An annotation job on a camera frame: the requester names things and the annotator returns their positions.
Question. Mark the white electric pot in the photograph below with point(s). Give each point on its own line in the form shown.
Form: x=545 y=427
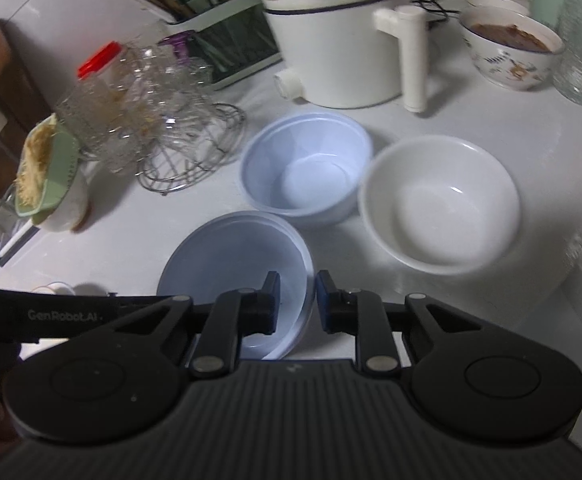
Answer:
x=331 y=50

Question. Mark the white shallow bowl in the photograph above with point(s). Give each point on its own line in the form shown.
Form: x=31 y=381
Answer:
x=496 y=2

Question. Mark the white footed bowl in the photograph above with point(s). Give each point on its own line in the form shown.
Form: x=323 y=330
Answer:
x=71 y=205

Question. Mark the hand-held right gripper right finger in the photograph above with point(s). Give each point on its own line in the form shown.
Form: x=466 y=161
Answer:
x=320 y=310

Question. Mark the green colander basket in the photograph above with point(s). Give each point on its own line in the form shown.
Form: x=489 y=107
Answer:
x=63 y=160

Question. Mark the patterned bowl brown food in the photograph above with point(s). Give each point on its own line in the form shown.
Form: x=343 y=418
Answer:
x=508 y=60

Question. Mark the green chopstick holder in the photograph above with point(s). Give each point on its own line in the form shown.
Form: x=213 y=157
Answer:
x=236 y=45

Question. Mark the dried noodles bundle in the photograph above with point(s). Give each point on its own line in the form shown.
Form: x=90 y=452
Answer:
x=33 y=165

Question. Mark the white drip tray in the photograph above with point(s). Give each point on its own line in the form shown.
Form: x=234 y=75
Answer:
x=16 y=242

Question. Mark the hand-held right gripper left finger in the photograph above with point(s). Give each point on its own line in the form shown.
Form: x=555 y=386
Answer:
x=272 y=317

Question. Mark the purple plastic item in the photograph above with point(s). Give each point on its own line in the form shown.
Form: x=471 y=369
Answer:
x=178 y=42

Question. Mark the clear jar red lid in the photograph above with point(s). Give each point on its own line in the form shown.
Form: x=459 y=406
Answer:
x=98 y=62

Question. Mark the wooden cutting board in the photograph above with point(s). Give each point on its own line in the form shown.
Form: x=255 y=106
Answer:
x=1 y=60

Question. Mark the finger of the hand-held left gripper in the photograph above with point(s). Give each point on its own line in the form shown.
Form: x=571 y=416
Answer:
x=138 y=304

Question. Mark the plain white bowl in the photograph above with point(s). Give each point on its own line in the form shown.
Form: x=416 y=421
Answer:
x=436 y=210

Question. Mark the light blue bowl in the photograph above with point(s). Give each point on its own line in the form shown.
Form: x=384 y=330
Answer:
x=221 y=260
x=301 y=175

